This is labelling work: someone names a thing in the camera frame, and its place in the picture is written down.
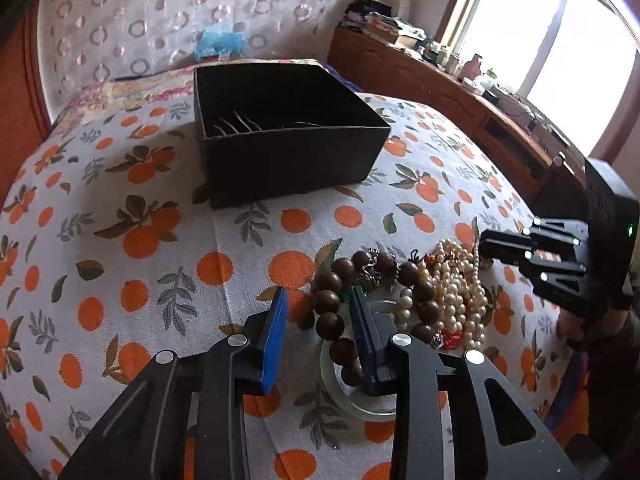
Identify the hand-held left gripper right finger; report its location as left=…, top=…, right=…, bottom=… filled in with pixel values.
left=348, top=286, right=583, bottom=480

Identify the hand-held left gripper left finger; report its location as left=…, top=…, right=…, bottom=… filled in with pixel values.
left=57, top=286, right=290, bottom=480

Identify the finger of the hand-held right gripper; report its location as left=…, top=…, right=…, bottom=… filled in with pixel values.
left=520, top=252, right=588, bottom=320
left=479, top=216, right=589, bottom=267

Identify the pale green jade bangle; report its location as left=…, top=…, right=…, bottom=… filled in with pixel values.
left=320, top=300, right=417, bottom=419

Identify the dark wooden bead bracelet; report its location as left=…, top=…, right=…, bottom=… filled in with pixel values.
left=311, top=250, right=438, bottom=389

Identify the cream pearl necklace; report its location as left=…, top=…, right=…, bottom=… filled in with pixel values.
left=395, top=239, right=494, bottom=352

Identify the black storage box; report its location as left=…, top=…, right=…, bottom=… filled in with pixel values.
left=193, top=62, right=392, bottom=210

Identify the person's right hand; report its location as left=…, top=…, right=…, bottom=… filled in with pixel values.
left=556, top=305, right=591, bottom=356

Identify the orange fruit print cloth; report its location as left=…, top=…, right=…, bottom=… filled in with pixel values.
left=0, top=91, right=590, bottom=480

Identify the long wooden cabinet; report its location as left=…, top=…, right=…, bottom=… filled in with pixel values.
left=327, top=27, right=587, bottom=197

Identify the row of small bottles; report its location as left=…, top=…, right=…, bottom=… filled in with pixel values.
left=419, top=39, right=464, bottom=73

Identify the window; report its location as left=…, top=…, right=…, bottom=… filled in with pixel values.
left=440, top=0, right=640, bottom=163

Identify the pile of clothes and books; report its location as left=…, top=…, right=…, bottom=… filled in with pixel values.
left=341, top=0, right=432, bottom=47

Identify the blue plastic bag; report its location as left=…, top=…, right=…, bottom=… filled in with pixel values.
left=194, top=30, right=247, bottom=60

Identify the brown wooden wardrobe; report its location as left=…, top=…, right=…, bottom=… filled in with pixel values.
left=0, top=12, right=52, bottom=203

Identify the circle pattern sheer curtain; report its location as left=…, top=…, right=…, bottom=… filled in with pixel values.
left=37, top=0, right=401, bottom=86

